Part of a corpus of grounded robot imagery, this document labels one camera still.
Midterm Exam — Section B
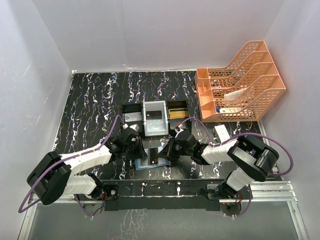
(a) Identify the white silver card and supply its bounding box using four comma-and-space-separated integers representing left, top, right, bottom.
124, 112, 142, 122

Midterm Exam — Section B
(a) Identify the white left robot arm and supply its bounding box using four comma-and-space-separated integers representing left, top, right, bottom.
26, 124, 147, 205

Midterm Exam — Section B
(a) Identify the black left card tray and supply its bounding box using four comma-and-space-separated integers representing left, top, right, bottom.
121, 103, 143, 133

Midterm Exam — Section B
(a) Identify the gold card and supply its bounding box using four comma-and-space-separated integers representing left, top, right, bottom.
168, 108, 189, 119

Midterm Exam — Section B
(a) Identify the black card tray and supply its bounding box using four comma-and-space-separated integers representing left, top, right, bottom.
166, 99, 190, 135
121, 103, 143, 133

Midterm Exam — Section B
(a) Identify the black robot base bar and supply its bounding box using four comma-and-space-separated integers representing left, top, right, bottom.
92, 179, 252, 211

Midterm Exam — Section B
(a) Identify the white bottle in organizer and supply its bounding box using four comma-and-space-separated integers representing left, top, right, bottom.
216, 107, 242, 114

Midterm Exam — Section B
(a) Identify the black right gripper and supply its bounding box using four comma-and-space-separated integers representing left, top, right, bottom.
157, 136, 193, 160

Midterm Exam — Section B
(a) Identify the blue card holder wallet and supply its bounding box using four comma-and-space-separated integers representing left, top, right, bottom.
135, 157, 169, 171

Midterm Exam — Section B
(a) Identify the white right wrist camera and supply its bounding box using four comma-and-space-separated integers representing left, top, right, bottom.
174, 123, 184, 134

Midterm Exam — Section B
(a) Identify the white middle card tray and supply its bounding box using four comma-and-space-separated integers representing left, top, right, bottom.
142, 100, 169, 137

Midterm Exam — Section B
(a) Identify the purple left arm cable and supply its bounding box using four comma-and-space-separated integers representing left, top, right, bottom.
17, 114, 126, 218

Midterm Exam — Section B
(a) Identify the aluminium frame rail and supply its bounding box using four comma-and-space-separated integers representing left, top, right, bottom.
17, 119, 310, 240

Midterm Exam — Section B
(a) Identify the orange plastic file organizer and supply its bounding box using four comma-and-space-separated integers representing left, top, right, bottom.
195, 40, 286, 123

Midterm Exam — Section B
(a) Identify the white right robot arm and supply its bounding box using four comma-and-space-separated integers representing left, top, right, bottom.
157, 130, 279, 199

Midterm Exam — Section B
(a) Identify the black right card tray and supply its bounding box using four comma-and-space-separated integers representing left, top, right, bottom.
166, 99, 190, 135

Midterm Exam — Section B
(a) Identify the black card from holder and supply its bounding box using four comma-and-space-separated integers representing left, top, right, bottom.
148, 147, 159, 165

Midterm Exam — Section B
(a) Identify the white paper in organizer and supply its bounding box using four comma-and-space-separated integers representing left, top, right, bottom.
223, 87, 247, 100

